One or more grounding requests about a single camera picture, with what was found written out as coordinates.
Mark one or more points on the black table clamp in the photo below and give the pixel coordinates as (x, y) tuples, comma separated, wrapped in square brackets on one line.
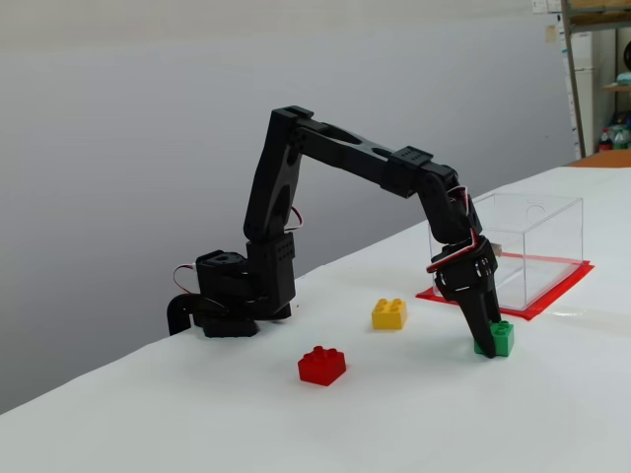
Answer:
[(177, 310)]

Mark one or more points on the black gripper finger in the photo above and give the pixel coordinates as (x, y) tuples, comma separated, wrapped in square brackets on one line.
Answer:
[(493, 305), (470, 310)]

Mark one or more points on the teal bundle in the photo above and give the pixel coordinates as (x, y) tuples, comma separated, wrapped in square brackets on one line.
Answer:
[(625, 79)]

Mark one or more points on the yellow lego brick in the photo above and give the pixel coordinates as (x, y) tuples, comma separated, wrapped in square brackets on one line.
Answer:
[(389, 315)]

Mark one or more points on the beige paper tag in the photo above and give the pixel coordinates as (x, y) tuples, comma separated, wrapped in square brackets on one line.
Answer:
[(550, 32)]

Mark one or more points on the green lego brick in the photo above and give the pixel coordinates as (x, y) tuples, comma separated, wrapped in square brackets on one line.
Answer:
[(504, 337)]

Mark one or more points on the green plastic bottle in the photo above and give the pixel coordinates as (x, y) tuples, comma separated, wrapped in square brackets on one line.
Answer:
[(622, 138)]

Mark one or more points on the metal shelf rack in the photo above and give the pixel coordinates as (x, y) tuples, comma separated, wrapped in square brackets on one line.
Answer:
[(574, 74)]

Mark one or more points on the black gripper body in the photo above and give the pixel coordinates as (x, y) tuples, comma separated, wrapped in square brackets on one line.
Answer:
[(465, 286)]

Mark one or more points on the silver metal lock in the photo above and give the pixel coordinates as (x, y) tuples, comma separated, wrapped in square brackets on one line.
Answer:
[(497, 249)]

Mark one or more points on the red tape frame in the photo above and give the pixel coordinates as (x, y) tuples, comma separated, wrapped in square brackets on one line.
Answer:
[(557, 290)]

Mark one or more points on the red lego brick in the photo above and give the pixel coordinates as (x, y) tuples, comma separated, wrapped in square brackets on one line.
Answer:
[(320, 369)]

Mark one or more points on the white label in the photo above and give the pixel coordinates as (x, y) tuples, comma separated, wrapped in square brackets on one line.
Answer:
[(544, 5)]

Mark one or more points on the transparent plastic box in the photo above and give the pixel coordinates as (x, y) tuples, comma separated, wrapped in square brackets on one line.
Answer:
[(542, 236)]

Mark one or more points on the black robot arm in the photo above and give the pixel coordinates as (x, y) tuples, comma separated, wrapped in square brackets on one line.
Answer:
[(345, 153)]

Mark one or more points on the dark bottle with red cap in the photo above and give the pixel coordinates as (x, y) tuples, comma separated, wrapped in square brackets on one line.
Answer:
[(605, 140)]

